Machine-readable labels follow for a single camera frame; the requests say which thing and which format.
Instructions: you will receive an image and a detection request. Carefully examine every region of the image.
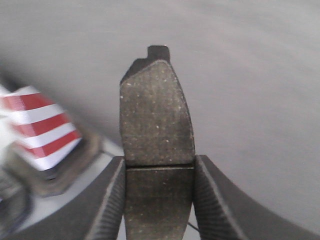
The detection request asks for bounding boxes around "brake pad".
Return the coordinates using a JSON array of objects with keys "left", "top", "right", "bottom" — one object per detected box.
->
[{"left": 119, "top": 45, "right": 195, "bottom": 240}]

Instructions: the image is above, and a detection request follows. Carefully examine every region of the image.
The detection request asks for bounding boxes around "red white cone left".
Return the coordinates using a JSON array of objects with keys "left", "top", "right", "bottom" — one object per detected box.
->
[{"left": 0, "top": 84, "right": 102, "bottom": 197}]

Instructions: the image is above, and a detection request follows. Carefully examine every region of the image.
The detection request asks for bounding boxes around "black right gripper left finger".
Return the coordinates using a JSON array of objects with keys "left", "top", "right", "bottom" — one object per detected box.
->
[{"left": 9, "top": 156, "right": 125, "bottom": 240}]

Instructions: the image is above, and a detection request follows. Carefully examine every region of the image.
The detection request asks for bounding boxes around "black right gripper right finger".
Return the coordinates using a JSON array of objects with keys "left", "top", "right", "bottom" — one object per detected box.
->
[{"left": 193, "top": 155, "right": 320, "bottom": 240}]

